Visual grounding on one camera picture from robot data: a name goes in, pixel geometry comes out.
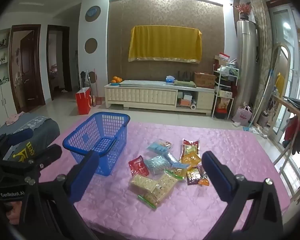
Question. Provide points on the pink quilted tablecloth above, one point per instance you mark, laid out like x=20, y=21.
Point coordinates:
x=140, y=220

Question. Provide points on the yellow television cover cloth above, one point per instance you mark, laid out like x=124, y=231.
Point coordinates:
x=165, y=43

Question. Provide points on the dark wooden door frame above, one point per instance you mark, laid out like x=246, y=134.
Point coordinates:
x=67, y=55

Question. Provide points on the blue fruit plate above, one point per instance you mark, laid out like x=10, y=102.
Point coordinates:
x=114, y=84

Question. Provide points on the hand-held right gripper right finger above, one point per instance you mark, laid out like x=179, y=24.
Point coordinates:
x=216, y=177

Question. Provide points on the silver standing air conditioner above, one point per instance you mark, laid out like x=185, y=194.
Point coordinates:
x=246, y=67

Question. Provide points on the glass balcony door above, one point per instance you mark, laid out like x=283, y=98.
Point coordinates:
x=277, y=30

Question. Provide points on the red paper bag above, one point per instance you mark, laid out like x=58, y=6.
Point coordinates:
x=83, y=102

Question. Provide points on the white wall shelf cabinet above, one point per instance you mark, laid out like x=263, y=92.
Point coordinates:
x=0, y=100

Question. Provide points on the cream television cabinet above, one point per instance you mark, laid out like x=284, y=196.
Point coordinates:
x=140, y=96

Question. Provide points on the blue and white box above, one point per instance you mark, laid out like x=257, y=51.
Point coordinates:
x=187, y=96

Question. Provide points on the round wall disc blue plate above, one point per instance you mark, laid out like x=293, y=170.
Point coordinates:
x=92, y=12

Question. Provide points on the green folded cloth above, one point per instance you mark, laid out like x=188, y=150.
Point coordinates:
x=185, y=83

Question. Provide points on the red and white carton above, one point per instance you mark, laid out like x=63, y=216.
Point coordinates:
x=221, y=58

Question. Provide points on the pile of oranges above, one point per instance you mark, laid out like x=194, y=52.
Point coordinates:
x=116, y=79

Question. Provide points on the yellow green-edged snack packet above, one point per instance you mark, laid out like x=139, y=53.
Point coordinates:
x=177, y=172

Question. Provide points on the red and dark clothes bundle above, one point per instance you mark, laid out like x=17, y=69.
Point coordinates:
x=293, y=135

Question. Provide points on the orange printed bag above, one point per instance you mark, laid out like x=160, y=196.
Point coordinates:
x=225, y=103

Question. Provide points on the red clear-window snack packet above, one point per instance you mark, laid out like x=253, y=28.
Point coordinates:
x=138, y=166

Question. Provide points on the small orange snack packet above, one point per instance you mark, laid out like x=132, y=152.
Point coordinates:
x=204, y=181

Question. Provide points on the dark wooden door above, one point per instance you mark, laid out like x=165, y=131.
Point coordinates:
x=27, y=67

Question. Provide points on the red flower vase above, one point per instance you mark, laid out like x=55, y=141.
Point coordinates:
x=243, y=8

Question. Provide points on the black router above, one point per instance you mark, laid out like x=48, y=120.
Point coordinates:
x=187, y=78

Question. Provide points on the blue flat mop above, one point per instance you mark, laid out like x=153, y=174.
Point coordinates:
x=248, y=128

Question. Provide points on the pink shopping bag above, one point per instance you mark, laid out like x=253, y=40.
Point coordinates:
x=242, y=116

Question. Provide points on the white metal rack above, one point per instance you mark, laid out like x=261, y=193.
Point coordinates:
x=214, y=97

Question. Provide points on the black folded stand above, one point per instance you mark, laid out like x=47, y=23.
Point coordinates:
x=83, y=78

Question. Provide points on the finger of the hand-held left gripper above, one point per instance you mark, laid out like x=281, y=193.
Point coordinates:
x=48, y=153
x=21, y=136

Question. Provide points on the blue plastic basket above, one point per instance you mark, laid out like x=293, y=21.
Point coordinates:
x=115, y=115

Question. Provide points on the small pink cloth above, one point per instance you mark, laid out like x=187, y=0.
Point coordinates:
x=13, y=118

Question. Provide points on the black folded cloth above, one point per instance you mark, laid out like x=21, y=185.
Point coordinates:
x=296, y=102

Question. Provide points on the red dustpan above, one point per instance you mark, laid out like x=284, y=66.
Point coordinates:
x=98, y=101

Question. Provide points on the brown round wall disc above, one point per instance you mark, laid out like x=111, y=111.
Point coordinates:
x=91, y=45

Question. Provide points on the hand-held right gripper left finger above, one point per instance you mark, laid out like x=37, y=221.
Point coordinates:
x=86, y=175

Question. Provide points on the orange box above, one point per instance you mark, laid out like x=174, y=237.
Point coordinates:
x=184, y=103

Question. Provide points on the green-edged cracker packet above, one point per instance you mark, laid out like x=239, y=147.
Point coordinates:
x=162, y=187

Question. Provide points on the white paper towel roll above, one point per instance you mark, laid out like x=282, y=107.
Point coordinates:
x=193, y=106

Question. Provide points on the blue tissue box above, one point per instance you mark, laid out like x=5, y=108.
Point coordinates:
x=169, y=80

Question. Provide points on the light blue biscuit packet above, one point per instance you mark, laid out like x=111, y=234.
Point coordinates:
x=156, y=164

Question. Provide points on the clear cracker packet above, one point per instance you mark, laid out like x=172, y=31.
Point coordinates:
x=143, y=182

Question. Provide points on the wooden clothes rack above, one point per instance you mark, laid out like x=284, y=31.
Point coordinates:
x=280, y=100

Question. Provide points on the patterned beige curtain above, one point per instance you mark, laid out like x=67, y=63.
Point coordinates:
x=261, y=55

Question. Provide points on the grey lace-trimmed cloth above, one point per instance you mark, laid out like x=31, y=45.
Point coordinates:
x=32, y=123

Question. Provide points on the dark grey bag yellow print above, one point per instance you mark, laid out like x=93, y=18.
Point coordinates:
x=47, y=135

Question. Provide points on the brown cardboard box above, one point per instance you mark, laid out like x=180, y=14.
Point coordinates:
x=204, y=80

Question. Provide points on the light blue cartoon pastry packet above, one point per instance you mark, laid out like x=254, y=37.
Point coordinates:
x=160, y=147

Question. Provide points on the arched floor mirror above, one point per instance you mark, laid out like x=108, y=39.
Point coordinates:
x=285, y=62

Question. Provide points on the red and yellow snack packet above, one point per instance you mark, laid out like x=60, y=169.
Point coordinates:
x=190, y=155

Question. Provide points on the small light blue packet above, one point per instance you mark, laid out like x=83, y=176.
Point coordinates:
x=176, y=163

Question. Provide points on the black storage bin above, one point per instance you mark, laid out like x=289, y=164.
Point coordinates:
x=220, y=113

